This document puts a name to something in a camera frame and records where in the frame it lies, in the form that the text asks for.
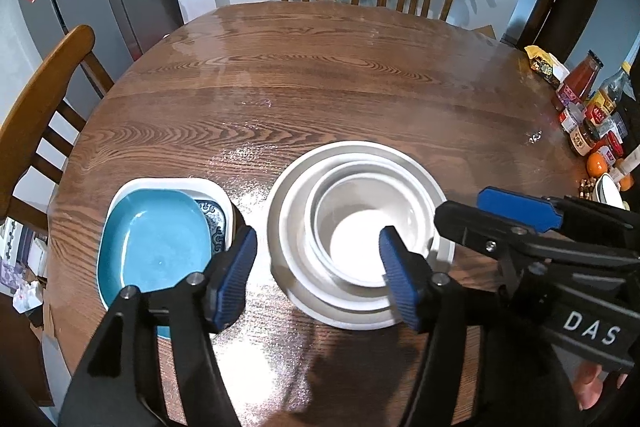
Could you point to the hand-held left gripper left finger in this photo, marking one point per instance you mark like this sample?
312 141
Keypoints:
235 277

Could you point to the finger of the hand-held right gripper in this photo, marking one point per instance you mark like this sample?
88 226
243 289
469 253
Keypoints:
520 209
475 229

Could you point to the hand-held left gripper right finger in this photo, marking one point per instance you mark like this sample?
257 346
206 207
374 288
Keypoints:
400 277

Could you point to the small patterned rectangular plate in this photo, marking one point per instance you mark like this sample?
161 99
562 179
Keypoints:
216 227

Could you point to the deep white bowl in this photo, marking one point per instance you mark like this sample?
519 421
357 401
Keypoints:
355 242

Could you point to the large grey bowl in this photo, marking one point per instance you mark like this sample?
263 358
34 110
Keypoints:
340 321

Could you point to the blue plate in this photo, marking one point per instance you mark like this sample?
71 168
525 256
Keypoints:
150 247

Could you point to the large patterned square plate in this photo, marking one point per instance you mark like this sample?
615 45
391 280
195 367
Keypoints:
165 183

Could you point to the person's right hand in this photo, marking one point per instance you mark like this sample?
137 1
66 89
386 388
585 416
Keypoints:
592 387

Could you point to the wooden bead trivet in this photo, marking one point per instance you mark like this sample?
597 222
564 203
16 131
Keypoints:
586 188

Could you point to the orange fruit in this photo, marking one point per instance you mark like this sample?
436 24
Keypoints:
626 182
596 164

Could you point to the white dish with blue rim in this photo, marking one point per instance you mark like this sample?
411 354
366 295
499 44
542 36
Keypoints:
607 191

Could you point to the brown sauce jar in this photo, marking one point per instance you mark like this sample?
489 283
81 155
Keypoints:
584 138

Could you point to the small clear plastic bottle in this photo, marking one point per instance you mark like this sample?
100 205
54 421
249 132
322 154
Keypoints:
571 119

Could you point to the red-lidded jar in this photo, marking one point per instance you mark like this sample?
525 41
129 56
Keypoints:
611 144

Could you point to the white tube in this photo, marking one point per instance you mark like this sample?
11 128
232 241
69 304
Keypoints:
629 159

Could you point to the red sauce bottle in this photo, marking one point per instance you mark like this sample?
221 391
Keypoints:
577 84

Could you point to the vinegar bottle with yellow cap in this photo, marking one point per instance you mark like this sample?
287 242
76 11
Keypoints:
607 99

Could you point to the yellow snack packet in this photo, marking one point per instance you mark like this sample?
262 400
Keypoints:
545 67

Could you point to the black bag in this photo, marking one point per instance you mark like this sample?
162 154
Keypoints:
634 102

